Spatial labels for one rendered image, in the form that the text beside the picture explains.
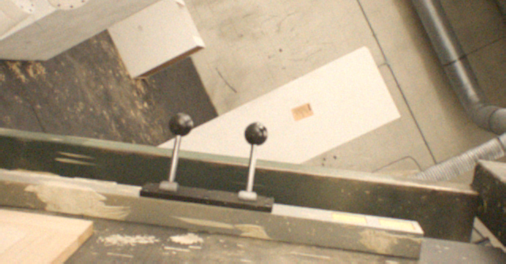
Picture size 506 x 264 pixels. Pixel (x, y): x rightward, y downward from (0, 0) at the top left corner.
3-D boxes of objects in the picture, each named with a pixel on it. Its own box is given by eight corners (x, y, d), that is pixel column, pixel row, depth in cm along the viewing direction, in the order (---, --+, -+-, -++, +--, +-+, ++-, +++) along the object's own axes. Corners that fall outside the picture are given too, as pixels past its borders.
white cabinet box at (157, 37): (121, 28, 617) (181, -3, 607) (145, 78, 618) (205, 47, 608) (105, 24, 572) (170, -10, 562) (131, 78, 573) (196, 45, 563)
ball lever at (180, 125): (157, 197, 91) (172, 116, 96) (181, 200, 91) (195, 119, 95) (152, 191, 87) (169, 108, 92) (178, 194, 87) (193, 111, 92)
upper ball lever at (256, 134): (234, 207, 90) (246, 125, 95) (258, 209, 90) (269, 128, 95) (232, 201, 87) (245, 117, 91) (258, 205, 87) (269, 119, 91)
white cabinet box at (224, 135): (146, 152, 518) (360, 48, 489) (175, 212, 519) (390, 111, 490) (123, 163, 457) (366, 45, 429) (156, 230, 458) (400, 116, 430)
